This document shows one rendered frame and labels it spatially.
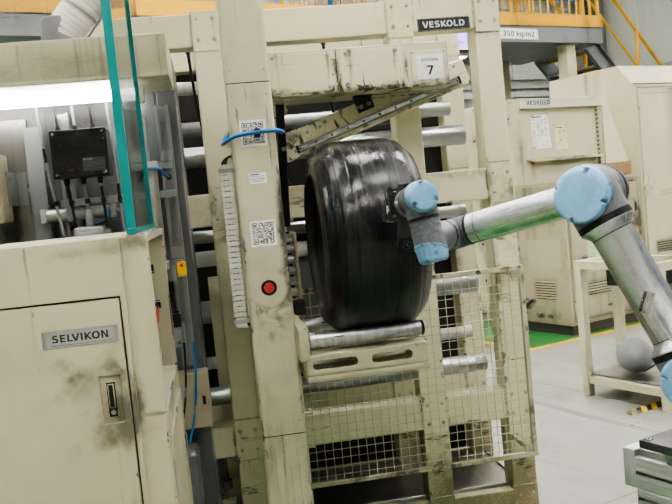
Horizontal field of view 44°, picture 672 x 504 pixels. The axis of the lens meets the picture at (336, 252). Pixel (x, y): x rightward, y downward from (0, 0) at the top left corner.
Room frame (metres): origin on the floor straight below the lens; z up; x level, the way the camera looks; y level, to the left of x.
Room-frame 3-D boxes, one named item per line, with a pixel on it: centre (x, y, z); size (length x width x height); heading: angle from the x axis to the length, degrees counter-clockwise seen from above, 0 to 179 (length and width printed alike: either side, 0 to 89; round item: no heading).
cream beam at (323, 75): (2.82, -0.12, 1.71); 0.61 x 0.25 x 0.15; 98
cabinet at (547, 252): (7.00, -2.10, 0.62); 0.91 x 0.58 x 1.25; 120
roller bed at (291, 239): (2.86, 0.24, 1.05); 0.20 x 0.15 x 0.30; 98
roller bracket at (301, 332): (2.49, 0.14, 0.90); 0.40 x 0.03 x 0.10; 8
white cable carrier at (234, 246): (2.41, 0.29, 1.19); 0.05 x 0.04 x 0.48; 8
